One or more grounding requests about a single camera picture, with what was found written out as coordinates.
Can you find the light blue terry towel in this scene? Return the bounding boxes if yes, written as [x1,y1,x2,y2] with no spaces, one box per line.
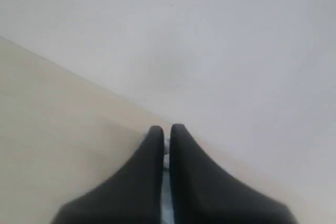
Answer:
[161,138,174,224]

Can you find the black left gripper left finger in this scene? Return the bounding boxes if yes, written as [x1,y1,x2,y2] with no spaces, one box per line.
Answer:
[52,126,164,224]

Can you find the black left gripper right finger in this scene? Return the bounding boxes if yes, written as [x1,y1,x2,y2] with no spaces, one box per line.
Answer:
[169,124,297,224]

